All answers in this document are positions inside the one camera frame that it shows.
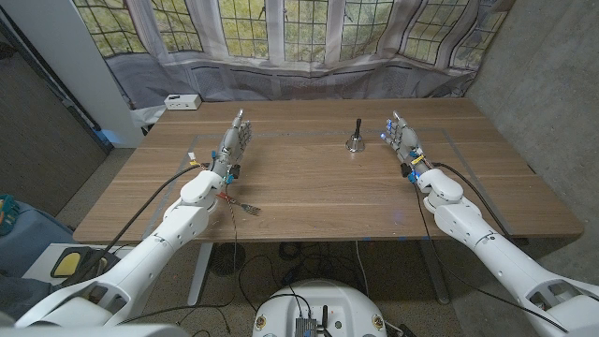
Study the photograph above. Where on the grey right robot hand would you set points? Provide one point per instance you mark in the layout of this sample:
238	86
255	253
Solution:
407	140

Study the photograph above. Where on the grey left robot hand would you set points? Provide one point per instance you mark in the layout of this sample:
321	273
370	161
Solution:
230	145

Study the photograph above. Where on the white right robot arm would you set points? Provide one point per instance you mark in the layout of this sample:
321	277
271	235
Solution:
496	253

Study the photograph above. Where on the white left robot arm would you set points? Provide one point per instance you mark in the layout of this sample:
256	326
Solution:
154	253

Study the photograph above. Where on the white electrical box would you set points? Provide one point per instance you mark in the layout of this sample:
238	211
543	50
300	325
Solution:
182	101

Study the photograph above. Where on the printed window backdrop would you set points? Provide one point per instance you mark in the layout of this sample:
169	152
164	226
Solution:
304	79

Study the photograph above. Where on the black round floor disc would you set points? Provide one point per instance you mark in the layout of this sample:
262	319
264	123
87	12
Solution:
227	258

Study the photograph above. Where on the white table leg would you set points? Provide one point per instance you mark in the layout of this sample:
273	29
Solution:
200	273

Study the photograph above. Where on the grey table leg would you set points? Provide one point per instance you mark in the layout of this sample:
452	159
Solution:
434	273

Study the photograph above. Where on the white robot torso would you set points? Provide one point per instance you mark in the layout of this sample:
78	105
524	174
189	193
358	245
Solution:
318	299

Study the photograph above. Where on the grey module on torso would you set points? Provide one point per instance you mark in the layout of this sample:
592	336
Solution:
305	327

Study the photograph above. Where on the black and yellow foot pedal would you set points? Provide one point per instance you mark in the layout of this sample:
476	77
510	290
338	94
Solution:
68	264

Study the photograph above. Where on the blue seat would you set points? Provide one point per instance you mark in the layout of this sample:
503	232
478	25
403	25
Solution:
33	238

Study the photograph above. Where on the teal object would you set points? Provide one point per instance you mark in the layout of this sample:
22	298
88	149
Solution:
7	215

